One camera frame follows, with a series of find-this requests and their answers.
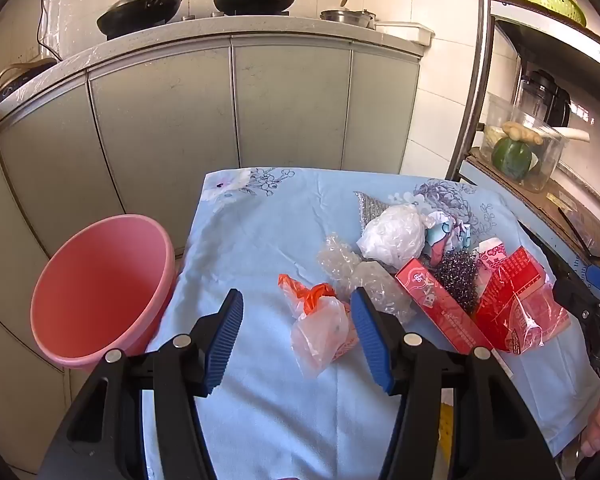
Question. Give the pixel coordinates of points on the black knife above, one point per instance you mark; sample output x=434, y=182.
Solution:
x=577, y=232

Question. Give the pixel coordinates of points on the red and white carton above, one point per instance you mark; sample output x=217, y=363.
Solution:
x=490, y=255

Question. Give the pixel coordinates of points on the colourful wrapper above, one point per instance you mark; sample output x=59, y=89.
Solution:
x=442, y=237

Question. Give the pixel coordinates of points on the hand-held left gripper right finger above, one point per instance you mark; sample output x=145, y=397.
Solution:
x=370, y=340

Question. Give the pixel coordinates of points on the orange plastic bag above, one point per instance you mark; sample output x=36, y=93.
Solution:
x=320, y=330

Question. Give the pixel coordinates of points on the clear bubble wrap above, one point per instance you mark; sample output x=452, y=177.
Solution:
x=375, y=285

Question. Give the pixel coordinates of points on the steel basin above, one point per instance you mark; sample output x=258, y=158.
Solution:
x=340, y=15

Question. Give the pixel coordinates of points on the black wok with lid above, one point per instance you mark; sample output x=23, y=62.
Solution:
x=140, y=15

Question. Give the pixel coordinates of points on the pink plastic bucket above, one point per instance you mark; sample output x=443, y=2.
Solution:
x=100, y=290

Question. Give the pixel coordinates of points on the dark electric cooker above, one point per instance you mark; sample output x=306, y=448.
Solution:
x=22, y=82

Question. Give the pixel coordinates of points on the long red box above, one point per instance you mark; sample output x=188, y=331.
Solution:
x=440, y=305

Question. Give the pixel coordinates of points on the steel wool scourer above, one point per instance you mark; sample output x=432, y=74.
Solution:
x=455, y=275

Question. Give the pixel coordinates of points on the light blue floral cloth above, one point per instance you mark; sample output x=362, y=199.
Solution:
x=270, y=240

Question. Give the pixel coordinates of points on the gas stove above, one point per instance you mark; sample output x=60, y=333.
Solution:
x=200, y=16

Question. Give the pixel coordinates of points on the white plastic bag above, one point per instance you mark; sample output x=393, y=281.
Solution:
x=392, y=235

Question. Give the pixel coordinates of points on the metal shelf rack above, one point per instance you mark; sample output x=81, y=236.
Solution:
x=480, y=60

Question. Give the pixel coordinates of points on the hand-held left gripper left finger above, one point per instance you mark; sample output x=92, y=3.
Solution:
x=225, y=340

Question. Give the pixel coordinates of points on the ginger root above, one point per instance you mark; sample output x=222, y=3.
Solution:
x=520, y=132

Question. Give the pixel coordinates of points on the grey kitchen cabinet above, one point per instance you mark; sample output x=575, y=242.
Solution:
x=290, y=100

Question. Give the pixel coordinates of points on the white plastic tray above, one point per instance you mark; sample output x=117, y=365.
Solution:
x=405, y=32

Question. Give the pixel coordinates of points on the clear plastic container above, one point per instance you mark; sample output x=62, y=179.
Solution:
x=545, y=160

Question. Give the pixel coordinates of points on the red packet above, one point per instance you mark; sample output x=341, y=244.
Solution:
x=515, y=295

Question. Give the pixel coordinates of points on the green squash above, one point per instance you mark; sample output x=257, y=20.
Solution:
x=512, y=157

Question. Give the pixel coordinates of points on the white vegetable stalk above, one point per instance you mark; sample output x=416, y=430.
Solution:
x=575, y=134

